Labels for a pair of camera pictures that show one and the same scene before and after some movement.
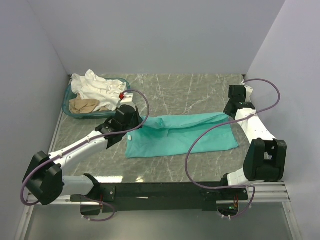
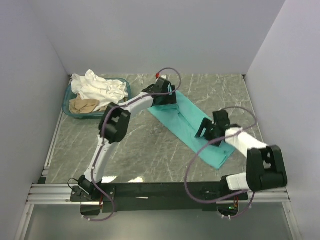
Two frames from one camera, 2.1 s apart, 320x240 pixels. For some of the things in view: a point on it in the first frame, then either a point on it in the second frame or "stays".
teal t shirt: [174, 133] to [185, 118]
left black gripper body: [135, 123] to [168, 99]
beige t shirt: [80, 105] stays
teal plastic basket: [100, 113] stays
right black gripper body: [226, 109] to [210, 132]
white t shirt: [90, 86] stays
